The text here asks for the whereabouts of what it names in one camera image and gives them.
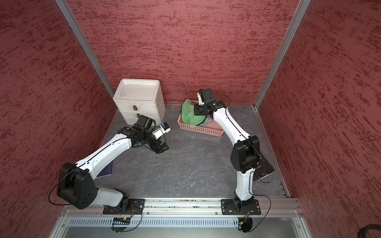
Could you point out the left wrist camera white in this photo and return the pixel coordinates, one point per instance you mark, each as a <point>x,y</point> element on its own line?
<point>161,130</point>

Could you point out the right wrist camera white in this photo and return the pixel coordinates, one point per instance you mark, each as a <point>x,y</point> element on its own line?
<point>205,96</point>

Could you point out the right corner aluminium post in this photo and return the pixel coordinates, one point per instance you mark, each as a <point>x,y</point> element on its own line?
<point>287,39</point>

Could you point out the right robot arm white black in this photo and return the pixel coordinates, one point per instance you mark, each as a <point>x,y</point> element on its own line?
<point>245,152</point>

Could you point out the aluminium front rail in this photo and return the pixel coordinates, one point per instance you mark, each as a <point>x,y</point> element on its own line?
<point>274,207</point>

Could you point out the black book yellow cover art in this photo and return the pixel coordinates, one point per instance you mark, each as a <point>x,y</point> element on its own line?
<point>264,168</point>

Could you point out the white three-drawer storage box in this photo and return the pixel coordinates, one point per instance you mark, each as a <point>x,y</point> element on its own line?
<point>140,97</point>

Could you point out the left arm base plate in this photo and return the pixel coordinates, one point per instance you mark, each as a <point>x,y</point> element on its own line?
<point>128,206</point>

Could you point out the left corner aluminium post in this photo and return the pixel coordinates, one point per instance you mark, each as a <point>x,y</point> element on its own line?
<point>79,34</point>

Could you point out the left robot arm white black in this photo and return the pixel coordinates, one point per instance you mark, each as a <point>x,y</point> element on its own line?
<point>76,181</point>

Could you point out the grey striped dishcloth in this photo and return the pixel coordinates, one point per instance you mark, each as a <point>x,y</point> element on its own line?
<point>206,121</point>

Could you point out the pink plastic basket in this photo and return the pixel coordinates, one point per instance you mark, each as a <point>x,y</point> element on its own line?
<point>212,128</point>

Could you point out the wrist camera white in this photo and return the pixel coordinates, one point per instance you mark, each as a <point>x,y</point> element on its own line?
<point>161,130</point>
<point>205,96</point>

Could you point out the dark blue book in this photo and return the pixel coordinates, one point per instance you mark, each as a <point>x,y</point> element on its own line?
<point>106,171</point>

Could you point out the corner aluminium post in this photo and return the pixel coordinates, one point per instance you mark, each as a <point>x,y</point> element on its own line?
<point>287,39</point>
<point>79,34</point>

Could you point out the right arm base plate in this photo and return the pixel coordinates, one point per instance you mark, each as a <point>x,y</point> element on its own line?
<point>237,207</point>

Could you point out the green dishcloth black trim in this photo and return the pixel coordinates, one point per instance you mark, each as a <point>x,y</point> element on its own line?
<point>187,114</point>

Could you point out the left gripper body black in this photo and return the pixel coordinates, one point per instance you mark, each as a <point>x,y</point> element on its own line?
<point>154,143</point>

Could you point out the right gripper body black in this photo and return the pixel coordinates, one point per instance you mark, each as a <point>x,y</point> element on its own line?
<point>201,109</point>

